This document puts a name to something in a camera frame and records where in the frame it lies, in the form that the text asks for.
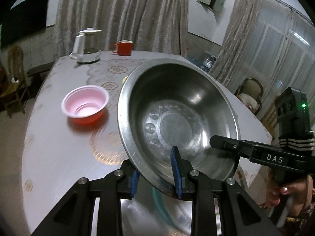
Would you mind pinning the white electric kettle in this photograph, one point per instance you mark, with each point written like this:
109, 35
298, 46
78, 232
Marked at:
87, 47

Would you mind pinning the sheer window curtain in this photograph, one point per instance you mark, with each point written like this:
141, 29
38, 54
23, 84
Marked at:
271, 42

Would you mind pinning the red mug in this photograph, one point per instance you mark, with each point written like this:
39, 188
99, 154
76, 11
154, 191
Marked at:
123, 48

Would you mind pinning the operator right hand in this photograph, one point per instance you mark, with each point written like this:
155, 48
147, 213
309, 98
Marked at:
289, 197

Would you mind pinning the black wall television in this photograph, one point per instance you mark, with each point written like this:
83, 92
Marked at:
26, 18

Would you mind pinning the stainless steel bowl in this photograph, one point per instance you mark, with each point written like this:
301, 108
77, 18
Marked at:
167, 103

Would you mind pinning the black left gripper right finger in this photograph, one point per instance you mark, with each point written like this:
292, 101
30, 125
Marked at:
218, 207

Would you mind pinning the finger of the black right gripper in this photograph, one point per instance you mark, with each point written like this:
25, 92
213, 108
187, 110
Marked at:
240, 148

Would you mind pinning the wooden chair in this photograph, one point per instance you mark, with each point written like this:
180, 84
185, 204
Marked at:
17, 85

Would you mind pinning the teal plastic plate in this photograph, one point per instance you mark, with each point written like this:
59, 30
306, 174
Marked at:
158, 200

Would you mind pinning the upholstered armchair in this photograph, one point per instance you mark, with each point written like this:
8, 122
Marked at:
250, 93

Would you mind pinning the beige curtain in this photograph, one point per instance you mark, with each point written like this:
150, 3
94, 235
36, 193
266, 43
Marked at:
152, 25

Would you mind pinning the red plastic bowl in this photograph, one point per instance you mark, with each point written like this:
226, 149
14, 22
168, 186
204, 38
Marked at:
85, 105

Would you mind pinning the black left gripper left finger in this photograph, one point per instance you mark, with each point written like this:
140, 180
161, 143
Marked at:
74, 212

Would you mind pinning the dark wooden bench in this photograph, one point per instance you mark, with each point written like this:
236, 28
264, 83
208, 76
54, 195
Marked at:
35, 74

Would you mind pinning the lace table doily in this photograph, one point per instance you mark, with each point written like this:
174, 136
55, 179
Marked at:
110, 73

